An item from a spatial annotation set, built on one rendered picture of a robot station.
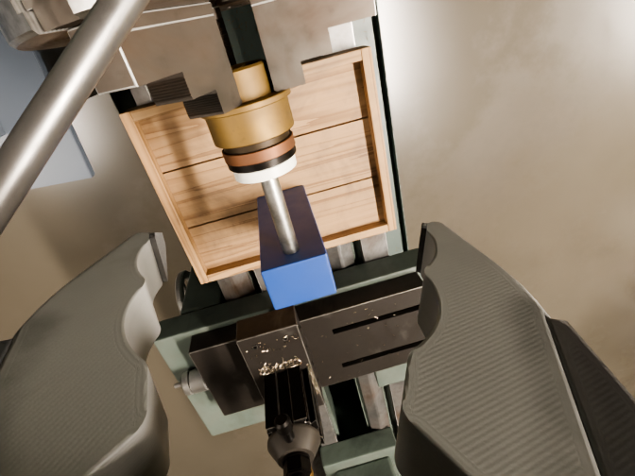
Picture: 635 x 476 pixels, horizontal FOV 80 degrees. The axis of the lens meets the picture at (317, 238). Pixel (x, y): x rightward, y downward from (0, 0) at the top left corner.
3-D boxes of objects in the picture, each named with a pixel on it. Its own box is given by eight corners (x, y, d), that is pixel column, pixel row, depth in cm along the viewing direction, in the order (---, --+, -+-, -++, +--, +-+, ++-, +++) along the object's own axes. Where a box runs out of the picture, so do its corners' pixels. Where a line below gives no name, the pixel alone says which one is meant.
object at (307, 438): (260, 432, 56) (261, 451, 53) (313, 416, 56) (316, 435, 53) (275, 462, 60) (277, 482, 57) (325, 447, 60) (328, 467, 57)
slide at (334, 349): (191, 335, 70) (187, 353, 66) (416, 270, 71) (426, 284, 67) (225, 398, 79) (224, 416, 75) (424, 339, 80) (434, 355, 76)
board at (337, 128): (126, 109, 56) (118, 114, 52) (363, 44, 56) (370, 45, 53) (203, 272, 71) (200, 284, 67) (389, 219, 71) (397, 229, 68)
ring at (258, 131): (177, 86, 32) (216, 186, 36) (284, 58, 32) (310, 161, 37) (192, 75, 40) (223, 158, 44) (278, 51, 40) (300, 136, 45)
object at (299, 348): (236, 320, 64) (235, 342, 60) (294, 304, 64) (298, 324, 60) (270, 397, 74) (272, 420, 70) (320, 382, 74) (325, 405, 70)
